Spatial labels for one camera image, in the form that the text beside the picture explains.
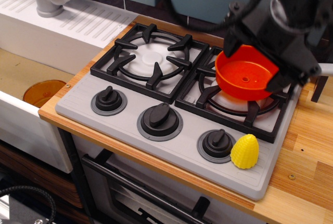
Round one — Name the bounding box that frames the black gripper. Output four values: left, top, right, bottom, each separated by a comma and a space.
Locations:
224, 0, 328, 93

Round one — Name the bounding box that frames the orange pot with grey handle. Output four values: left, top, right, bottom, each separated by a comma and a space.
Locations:
215, 45, 279, 101

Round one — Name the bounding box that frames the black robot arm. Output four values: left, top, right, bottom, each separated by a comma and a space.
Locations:
216, 0, 332, 100

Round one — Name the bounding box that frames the black right burner grate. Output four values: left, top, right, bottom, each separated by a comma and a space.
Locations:
175, 46, 301, 143

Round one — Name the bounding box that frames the black burner grate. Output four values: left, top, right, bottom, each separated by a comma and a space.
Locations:
175, 46, 301, 143
91, 23, 209, 103

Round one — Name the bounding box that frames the dark chair leg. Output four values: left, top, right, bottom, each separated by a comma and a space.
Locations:
311, 76, 328, 102

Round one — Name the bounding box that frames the yellow toy corn cob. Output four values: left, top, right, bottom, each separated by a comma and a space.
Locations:
230, 134, 259, 169

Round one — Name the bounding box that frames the black right stove knob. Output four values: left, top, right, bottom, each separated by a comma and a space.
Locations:
197, 129, 236, 164

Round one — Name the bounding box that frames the black stove knob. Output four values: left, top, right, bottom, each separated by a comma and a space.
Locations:
197, 129, 236, 164
91, 86, 127, 116
137, 102, 184, 142

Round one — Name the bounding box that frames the grey toy stove top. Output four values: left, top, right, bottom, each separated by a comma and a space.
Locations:
55, 22, 304, 201

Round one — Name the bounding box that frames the black left burner grate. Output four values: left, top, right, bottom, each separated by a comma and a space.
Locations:
91, 23, 209, 103

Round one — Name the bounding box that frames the black middle stove knob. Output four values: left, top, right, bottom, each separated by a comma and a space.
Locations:
137, 102, 184, 142

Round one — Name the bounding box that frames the black left stove knob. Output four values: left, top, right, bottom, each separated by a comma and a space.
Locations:
91, 86, 127, 116

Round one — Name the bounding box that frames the orange translucent plate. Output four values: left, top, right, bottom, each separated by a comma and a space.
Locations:
23, 80, 66, 108

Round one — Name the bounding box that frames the white toy sink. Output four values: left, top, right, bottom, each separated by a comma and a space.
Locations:
1, 0, 137, 173

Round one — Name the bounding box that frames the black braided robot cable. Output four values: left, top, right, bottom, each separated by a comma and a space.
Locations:
152, 0, 271, 33

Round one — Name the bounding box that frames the oven door with black handle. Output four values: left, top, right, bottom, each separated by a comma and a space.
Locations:
81, 148, 216, 224

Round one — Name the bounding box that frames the black braided cable lower left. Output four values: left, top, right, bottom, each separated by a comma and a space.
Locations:
0, 185, 57, 224

